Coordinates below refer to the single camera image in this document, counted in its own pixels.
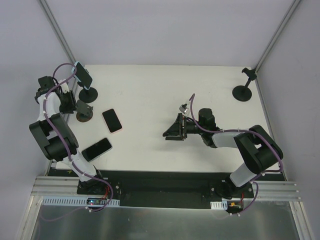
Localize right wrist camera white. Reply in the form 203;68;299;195
179;103;189;116

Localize right aluminium frame post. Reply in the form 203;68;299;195
253;0;303;73

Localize right white cable duct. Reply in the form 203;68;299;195
210;200;228;211

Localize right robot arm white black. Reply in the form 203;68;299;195
162;108;284;200

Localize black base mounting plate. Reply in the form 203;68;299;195
47;162;286;210

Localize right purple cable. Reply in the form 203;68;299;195
188;93;285;218

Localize left aluminium frame post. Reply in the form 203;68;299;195
37;0;77;64

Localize light blue case phone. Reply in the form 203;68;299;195
71;61;93;90

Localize black stand with brown base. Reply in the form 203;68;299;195
76;100;93;123

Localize aluminium frame post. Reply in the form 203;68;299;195
253;0;303;73
37;0;77;64

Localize black round base phone stand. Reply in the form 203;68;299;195
77;82;98;104

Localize pink case phone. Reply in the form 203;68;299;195
102;108;123;134

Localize aluminium front rail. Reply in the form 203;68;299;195
31;176;303;202

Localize white cable duct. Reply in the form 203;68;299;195
42;196;120;208
210;200;228;211

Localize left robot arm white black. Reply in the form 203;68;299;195
29;76;110;195

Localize left white cable duct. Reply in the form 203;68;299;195
42;196;120;208

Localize black tall corner phone stand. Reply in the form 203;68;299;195
232;67;257;102

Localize green case phone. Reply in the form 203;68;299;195
81;137;113;162

